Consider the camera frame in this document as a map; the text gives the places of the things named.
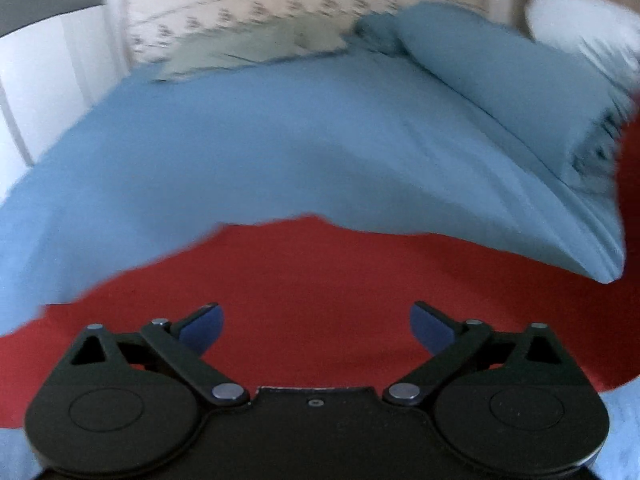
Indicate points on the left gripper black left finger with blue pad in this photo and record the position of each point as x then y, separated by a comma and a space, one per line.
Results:
160, 365

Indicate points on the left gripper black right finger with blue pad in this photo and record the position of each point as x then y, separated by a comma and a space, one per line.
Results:
472, 362

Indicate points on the red garment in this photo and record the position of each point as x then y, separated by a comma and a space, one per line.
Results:
309, 303

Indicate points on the blue bed cover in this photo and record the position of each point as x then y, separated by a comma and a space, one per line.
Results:
368, 141

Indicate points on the teal bolster pillow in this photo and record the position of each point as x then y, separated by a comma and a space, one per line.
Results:
566, 112

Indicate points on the grey-green folded cloth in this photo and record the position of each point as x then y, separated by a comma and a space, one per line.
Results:
252, 44

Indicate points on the white wardrobe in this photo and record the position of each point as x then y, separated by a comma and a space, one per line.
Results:
59, 58

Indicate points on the white pillow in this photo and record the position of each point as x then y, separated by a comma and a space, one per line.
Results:
602, 32

